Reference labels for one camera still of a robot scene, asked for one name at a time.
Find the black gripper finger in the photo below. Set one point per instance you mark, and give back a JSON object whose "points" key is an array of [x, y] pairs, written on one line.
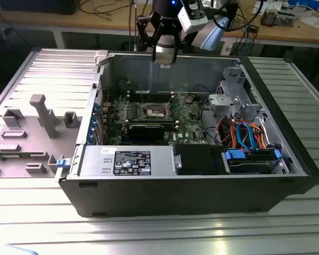
{"points": [[177, 40], [146, 37]]}

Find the silver CPU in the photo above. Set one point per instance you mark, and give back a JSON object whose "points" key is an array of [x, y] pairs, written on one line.
{"points": [[163, 60]]}

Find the metal locking lever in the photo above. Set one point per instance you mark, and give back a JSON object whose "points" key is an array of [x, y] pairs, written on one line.
{"points": [[181, 109], [141, 95]]}

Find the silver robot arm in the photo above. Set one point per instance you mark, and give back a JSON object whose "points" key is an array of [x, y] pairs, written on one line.
{"points": [[212, 34]]}

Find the black RAM slot white clips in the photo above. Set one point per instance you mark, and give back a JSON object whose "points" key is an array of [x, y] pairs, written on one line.
{"points": [[159, 92], [159, 97]]}

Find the CPU socket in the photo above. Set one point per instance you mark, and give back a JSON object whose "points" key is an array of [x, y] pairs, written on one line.
{"points": [[155, 111]]}

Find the white case latch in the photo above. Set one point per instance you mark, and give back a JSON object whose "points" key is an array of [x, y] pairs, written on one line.
{"points": [[101, 57]]}

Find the coin battery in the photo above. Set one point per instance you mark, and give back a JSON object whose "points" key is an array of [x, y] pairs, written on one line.
{"points": [[190, 99]]}

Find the black desktop device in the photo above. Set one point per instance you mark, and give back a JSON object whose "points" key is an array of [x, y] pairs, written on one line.
{"points": [[233, 14]]}

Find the small black adapter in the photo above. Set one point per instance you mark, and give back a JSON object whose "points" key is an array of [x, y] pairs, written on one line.
{"points": [[253, 28]]}

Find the grey metal drive cage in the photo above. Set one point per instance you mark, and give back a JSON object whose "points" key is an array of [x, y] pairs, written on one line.
{"points": [[223, 102]]}

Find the green motherboard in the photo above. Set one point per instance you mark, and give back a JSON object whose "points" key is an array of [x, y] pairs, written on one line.
{"points": [[191, 125]]}

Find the wooden workbench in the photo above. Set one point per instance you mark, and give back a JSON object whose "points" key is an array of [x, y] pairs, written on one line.
{"points": [[55, 21]]}

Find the brown coil device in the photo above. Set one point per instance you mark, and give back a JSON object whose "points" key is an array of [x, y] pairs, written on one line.
{"points": [[268, 18]]}

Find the black graphics card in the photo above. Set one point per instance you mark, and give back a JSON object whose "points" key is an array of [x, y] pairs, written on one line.
{"points": [[146, 132]]}

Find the grey device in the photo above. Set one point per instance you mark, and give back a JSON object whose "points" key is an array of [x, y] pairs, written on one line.
{"points": [[285, 18]]}

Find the black box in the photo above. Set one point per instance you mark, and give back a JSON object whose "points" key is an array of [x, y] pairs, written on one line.
{"points": [[37, 6]]}

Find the grey power supply unit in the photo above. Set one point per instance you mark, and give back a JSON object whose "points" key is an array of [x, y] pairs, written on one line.
{"points": [[95, 162]]}

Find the white papers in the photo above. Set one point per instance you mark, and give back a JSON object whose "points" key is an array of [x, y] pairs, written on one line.
{"points": [[315, 21]]}

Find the hard disk in blue carrier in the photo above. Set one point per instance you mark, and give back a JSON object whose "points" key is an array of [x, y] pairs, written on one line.
{"points": [[248, 166]]}

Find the blue case latch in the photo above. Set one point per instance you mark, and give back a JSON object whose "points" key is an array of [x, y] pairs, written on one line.
{"points": [[62, 163]]}

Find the black PC case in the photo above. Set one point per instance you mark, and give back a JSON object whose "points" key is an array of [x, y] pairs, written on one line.
{"points": [[175, 196]]}

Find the grey parts rack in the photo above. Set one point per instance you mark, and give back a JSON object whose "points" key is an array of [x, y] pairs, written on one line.
{"points": [[29, 148]]}

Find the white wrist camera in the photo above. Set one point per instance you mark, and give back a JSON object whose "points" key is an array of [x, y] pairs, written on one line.
{"points": [[192, 20]]}

